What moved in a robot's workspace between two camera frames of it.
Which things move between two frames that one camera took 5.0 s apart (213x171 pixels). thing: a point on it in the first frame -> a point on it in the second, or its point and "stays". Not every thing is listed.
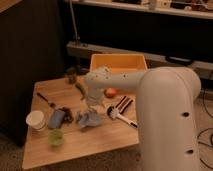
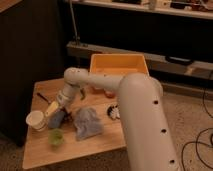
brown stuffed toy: (56, 119) stays
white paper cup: (36, 120) stays
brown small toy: (67, 116) stays
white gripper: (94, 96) -> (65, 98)
